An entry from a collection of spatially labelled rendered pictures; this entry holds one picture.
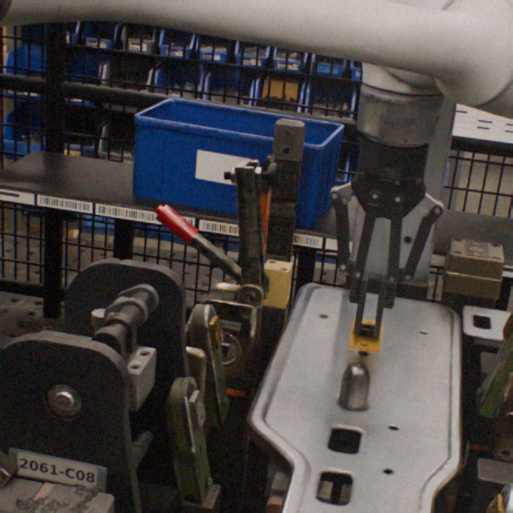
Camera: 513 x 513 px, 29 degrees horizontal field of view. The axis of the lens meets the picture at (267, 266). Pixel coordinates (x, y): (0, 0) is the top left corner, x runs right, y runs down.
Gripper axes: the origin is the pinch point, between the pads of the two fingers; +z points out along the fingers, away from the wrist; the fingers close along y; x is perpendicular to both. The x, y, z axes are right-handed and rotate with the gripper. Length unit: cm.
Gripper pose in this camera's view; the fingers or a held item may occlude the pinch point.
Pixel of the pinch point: (371, 304)
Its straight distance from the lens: 116.8
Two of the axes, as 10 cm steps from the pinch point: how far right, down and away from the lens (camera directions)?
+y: 9.8, 1.5, -1.3
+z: -0.9, 9.2, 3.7
